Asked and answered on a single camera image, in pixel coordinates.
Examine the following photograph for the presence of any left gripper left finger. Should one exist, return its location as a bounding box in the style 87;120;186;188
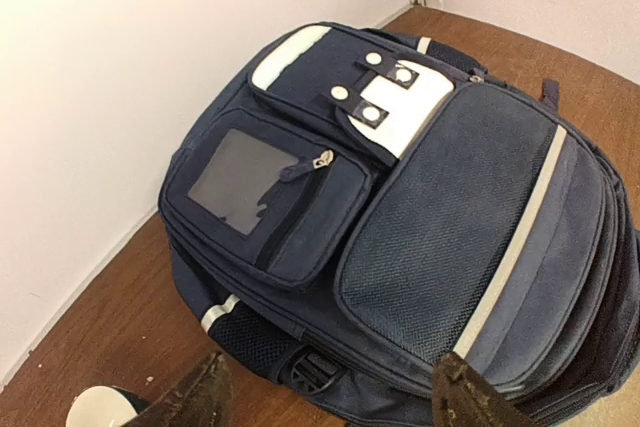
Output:
132;352;232;427

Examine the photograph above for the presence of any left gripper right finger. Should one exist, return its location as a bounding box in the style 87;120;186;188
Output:
432;352;537;427

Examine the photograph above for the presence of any navy blue student backpack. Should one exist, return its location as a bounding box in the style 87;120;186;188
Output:
158;22;639;426

